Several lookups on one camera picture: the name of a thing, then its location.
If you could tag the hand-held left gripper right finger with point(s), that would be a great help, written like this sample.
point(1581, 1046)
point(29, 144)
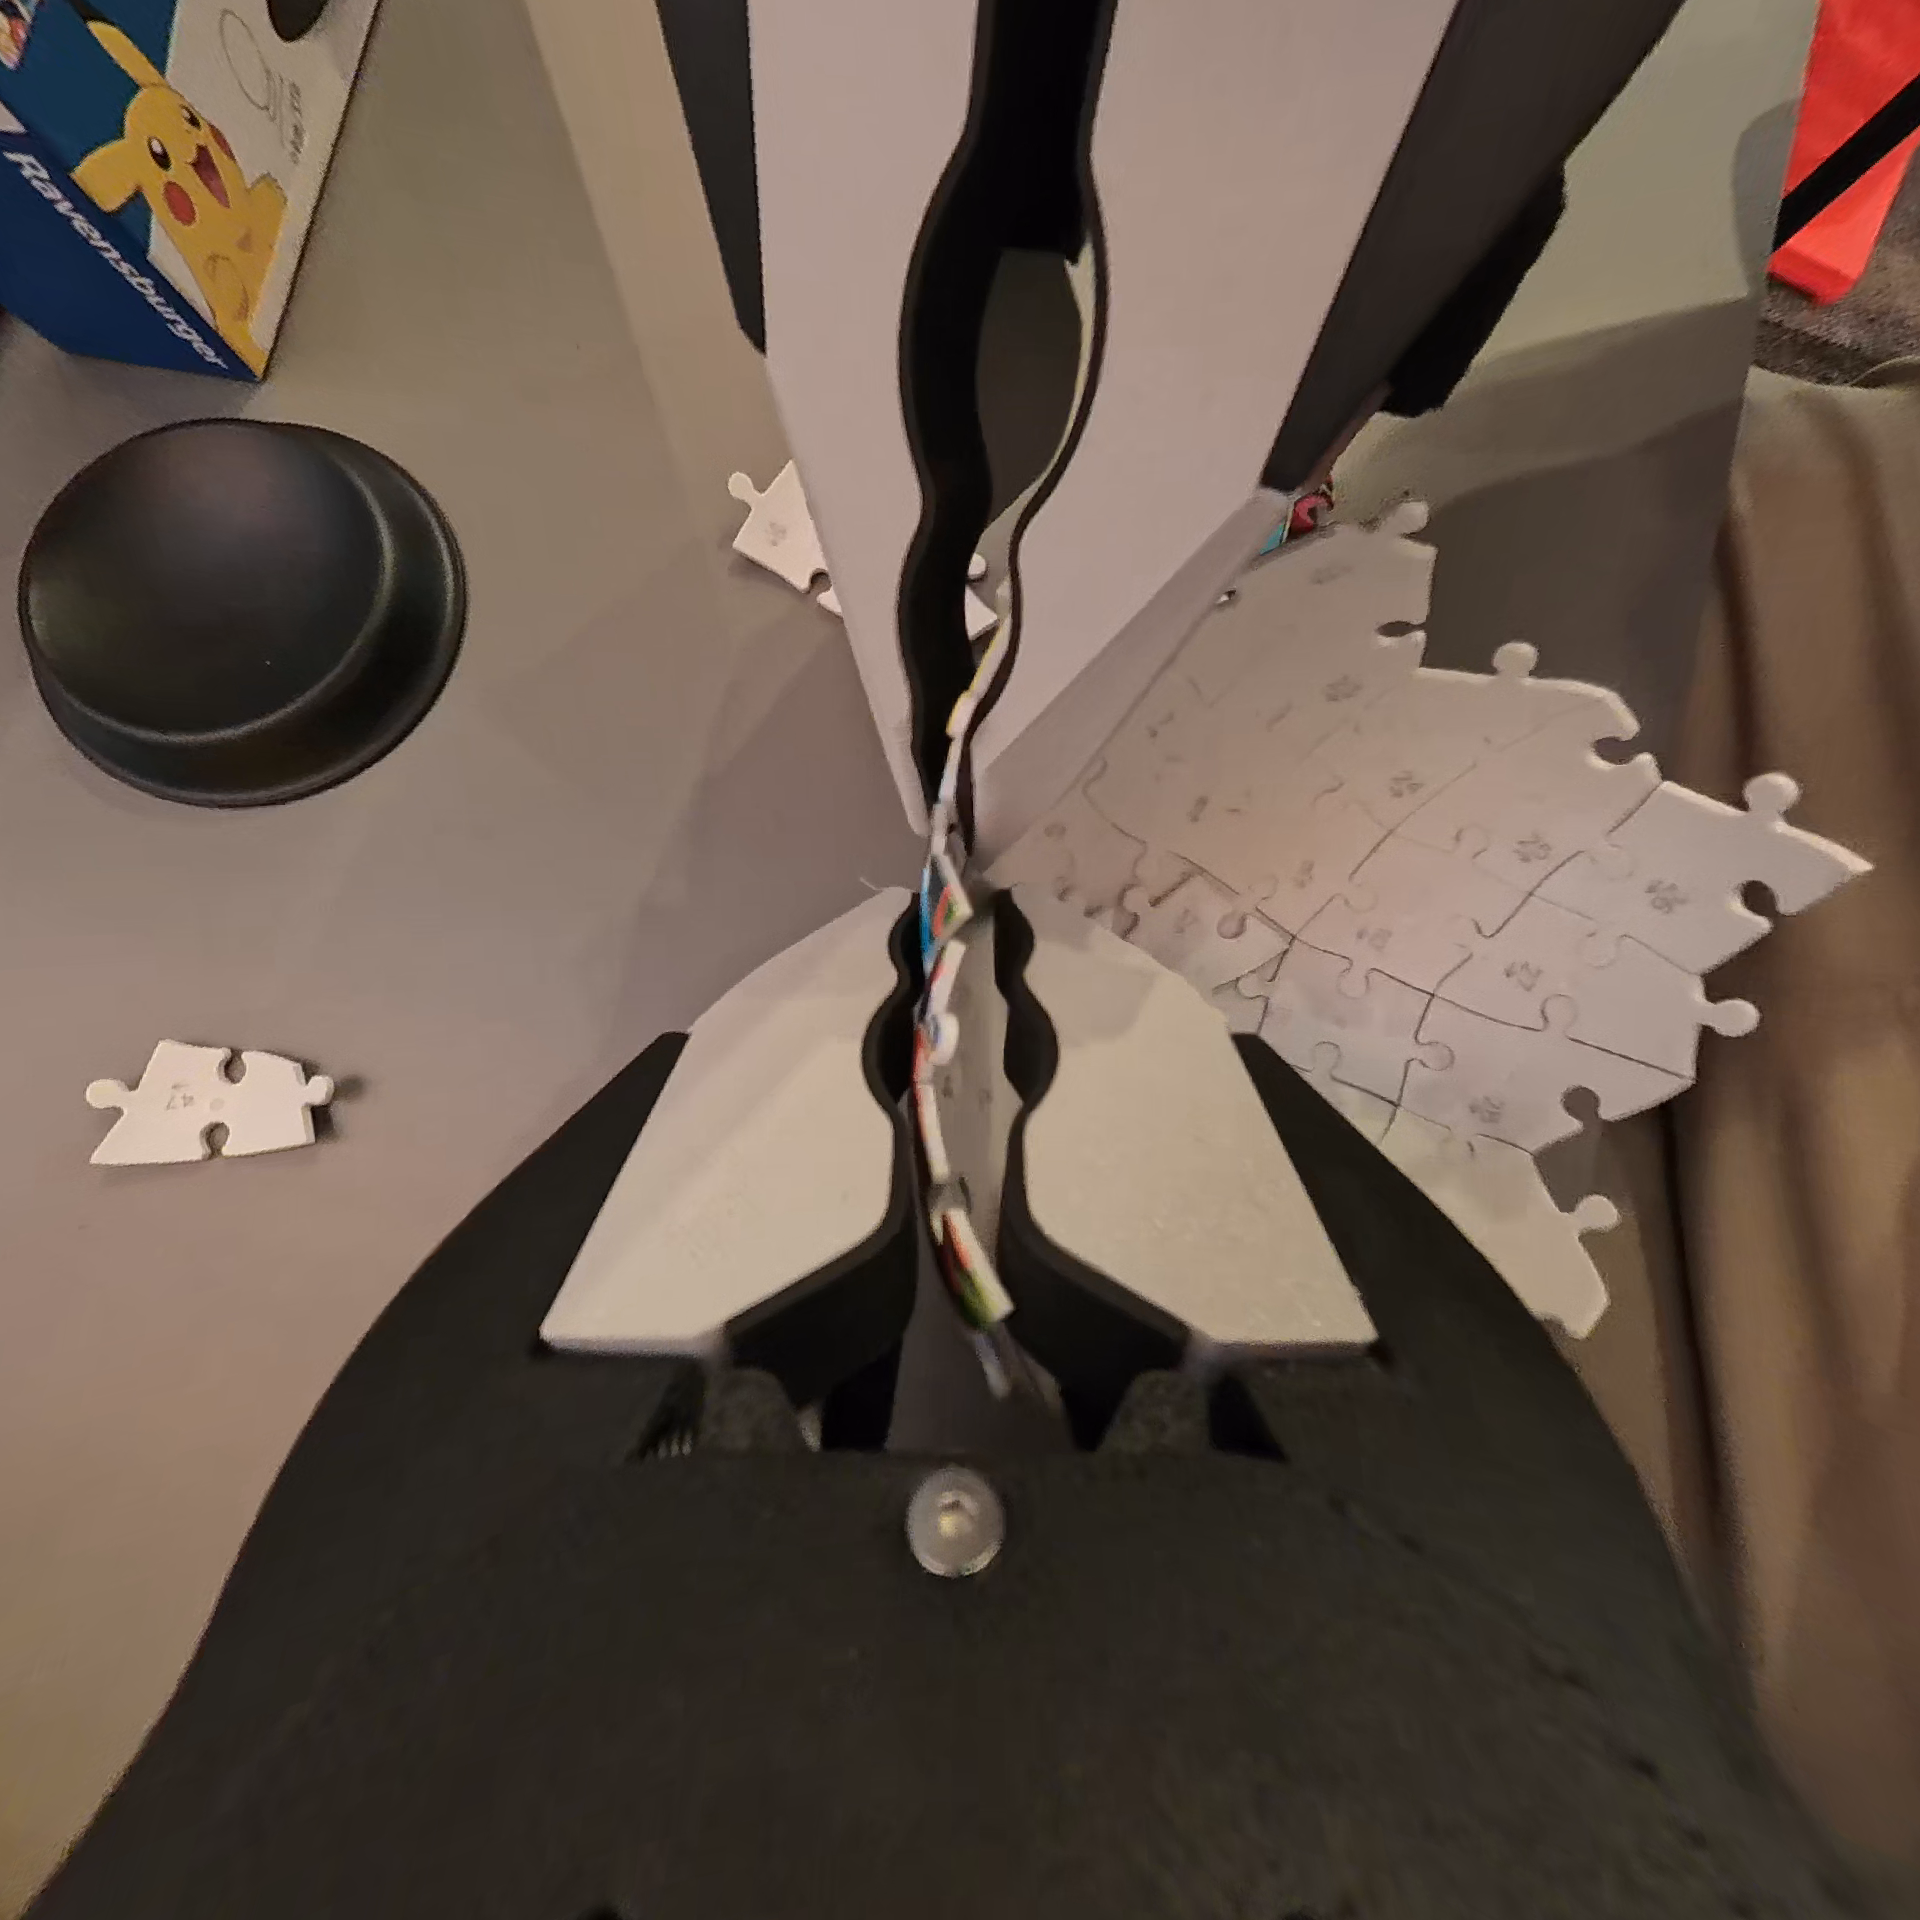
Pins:
point(1201, 1200)

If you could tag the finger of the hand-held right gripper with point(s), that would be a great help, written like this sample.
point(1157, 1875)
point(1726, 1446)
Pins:
point(1231, 300)
point(840, 300)

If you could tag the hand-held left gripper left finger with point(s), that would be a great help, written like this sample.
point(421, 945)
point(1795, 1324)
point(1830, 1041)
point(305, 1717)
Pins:
point(721, 1200)

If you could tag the colourful puzzle ball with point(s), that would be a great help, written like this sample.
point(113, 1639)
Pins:
point(1424, 931)

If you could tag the white-backed puzzle piece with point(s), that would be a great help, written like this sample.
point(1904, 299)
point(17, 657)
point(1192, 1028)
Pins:
point(196, 1109)
point(780, 524)

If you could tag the blue puzzle box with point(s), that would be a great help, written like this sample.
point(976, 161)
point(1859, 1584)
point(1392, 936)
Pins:
point(91, 225)

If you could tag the orange flat object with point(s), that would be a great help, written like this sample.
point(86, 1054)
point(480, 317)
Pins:
point(1846, 149)

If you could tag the black round stand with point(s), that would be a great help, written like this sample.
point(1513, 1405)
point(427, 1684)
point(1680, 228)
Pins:
point(225, 599)

